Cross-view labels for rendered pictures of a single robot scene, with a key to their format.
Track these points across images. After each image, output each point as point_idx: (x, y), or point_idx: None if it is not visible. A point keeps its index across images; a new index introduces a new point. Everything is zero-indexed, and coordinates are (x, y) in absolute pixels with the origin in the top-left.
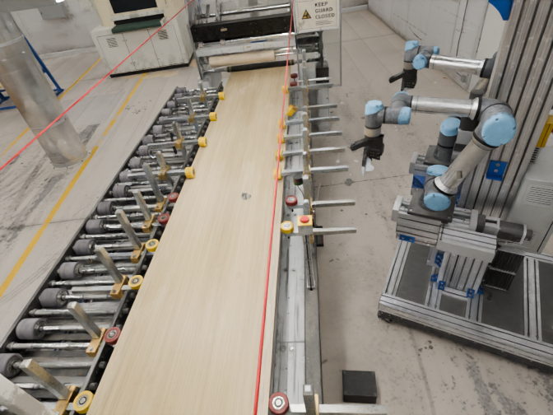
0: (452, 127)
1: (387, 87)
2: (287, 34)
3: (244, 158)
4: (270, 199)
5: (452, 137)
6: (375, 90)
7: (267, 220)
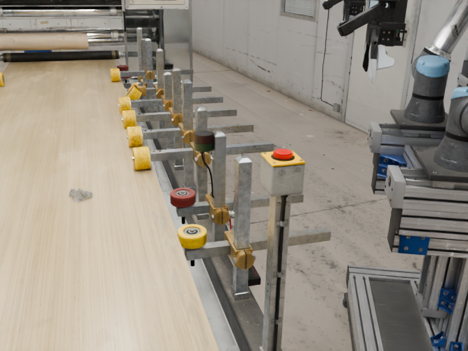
0: (438, 63)
1: (242, 118)
2: (109, 11)
3: (62, 147)
4: (137, 197)
5: (439, 79)
6: (227, 120)
7: (142, 227)
